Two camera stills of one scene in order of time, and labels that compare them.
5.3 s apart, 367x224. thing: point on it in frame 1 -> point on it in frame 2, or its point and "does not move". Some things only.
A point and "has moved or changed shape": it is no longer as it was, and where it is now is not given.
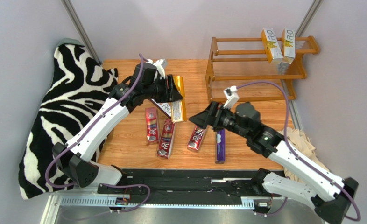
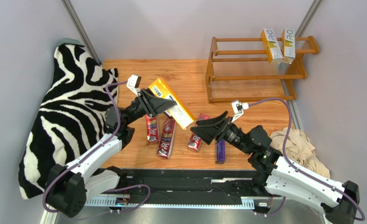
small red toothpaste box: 151,124 does not move
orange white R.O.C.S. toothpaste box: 288,43 does not move
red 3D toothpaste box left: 166,141 does not move
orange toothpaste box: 178,111 has moved or changed shape
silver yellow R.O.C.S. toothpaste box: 272,49 does not move
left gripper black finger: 174,94 -> 158,104
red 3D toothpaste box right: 196,138 does not move
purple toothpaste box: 220,152 does not move
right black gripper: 215,114 -> 220,128
